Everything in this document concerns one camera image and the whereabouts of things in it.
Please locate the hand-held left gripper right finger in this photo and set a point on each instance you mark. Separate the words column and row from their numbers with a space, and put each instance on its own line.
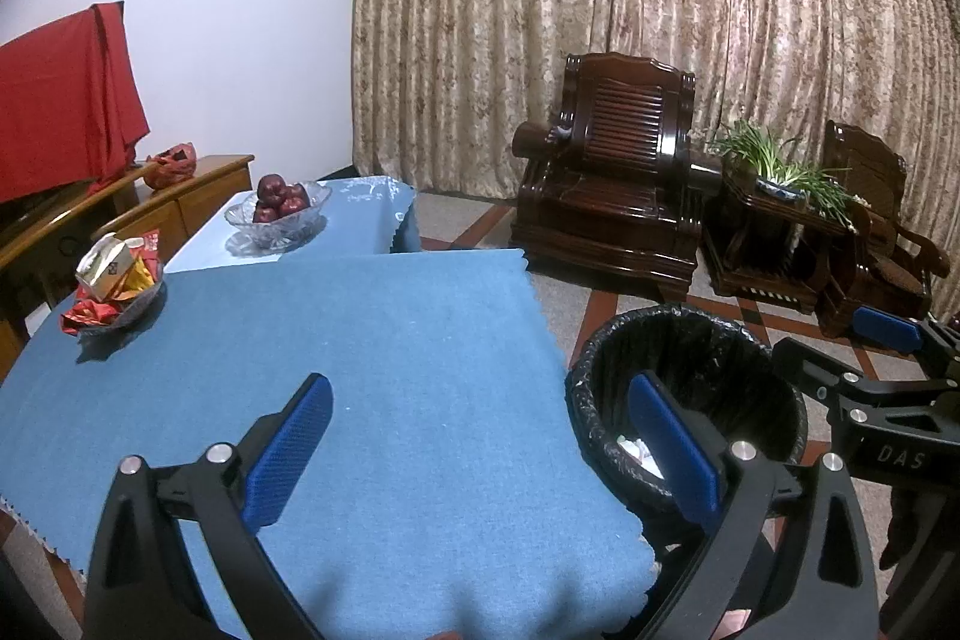
column 675, row 452

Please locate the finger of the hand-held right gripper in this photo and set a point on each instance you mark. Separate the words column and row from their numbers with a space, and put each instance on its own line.
column 889, row 329
column 825, row 377

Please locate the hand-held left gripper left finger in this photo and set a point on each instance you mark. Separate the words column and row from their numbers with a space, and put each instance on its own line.
column 289, row 452

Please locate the black trash bin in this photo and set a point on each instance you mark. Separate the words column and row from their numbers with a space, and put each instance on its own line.
column 705, row 355

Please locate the dark wooden armchair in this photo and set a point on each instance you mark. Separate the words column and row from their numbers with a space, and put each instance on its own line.
column 870, row 183
column 607, row 212

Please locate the dark wooden side table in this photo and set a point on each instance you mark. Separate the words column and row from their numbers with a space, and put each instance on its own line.
column 757, row 242

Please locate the potted green plant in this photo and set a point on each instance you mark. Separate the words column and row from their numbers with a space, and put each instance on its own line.
column 772, row 168

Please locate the glass snack dish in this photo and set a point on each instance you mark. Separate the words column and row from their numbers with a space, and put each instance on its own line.
column 139, row 311

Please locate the glass fruit bowl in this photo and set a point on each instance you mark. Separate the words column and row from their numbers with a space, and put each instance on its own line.
column 289, row 229

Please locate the light blue tablecloth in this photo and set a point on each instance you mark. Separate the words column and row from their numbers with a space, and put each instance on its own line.
column 360, row 220

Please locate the pile of red snack packets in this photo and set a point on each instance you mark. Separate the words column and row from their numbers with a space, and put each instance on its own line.
column 86, row 314

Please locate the gold white carton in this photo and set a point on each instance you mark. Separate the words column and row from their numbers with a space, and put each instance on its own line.
column 105, row 269

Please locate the pile of dark red apples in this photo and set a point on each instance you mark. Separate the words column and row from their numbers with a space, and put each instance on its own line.
column 271, row 188

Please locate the wooden cabinet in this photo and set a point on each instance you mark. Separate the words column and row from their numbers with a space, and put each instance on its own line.
column 202, row 190

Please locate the red gift bag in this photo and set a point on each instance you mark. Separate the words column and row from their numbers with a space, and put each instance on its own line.
column 171, row 168

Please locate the red cloth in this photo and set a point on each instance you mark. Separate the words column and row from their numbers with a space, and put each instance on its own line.
column 60, row 100

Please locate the beige patterned curtain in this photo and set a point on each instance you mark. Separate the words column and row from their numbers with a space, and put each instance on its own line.
column 562, row 10

